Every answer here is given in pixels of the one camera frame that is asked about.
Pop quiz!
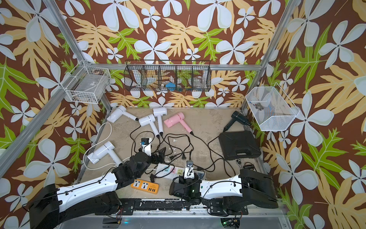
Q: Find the black wire basket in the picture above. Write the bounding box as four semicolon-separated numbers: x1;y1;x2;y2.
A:
123;60;212;92

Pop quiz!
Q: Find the black dryer power cable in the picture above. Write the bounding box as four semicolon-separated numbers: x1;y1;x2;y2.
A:
194;134;238;178

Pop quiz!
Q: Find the white hair dryer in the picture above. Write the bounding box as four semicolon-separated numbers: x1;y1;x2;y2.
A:
139;114;160;138
153;107;167;136
87;141;122;166
107;106;139;123

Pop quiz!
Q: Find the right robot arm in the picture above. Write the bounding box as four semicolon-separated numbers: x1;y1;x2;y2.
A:
169;169;279;217

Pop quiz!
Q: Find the white wire basket left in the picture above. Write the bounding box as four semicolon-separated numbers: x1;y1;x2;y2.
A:
63;61;111;104

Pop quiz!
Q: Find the metal clip in basket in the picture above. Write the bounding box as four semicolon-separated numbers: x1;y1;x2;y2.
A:
254;103;264;111

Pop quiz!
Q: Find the black hair dryer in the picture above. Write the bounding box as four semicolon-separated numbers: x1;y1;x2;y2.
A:
223;111;251;132

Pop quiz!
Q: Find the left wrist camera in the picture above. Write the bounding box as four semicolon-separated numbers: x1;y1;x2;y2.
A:
140;137;153;156

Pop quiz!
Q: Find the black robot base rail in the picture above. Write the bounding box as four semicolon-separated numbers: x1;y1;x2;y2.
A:
117;198;248;217

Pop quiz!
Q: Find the black plug pair right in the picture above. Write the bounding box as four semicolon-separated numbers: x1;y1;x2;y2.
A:
182;153;192;160

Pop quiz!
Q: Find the white multicolour power strip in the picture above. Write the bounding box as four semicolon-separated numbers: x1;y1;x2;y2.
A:
155;163;205;180

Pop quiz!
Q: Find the white mesh basket right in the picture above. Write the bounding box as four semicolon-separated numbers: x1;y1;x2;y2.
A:
246;83;300;132

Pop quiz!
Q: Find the blue object in basket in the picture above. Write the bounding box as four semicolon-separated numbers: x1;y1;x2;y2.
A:
165;82;177;91

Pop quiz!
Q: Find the white hair dryer far left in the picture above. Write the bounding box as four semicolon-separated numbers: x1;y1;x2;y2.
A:
107;106;139;123

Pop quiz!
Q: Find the white hair dryer near left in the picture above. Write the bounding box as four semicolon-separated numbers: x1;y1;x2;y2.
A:
87;141;122;166

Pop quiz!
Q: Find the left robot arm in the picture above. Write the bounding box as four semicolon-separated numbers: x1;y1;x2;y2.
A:
27;148;166;229

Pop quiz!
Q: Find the pink hair dryer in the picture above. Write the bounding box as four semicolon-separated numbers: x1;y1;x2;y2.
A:
164;112;193;135

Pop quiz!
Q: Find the orange power strip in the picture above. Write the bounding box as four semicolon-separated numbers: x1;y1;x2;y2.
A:
131;179;159;194

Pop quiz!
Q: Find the black plastic tool case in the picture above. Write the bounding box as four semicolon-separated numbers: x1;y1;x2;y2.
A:
218;131;261;160

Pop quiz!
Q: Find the black plug on orange strip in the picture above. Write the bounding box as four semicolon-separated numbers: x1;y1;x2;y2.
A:
150;174;156;183

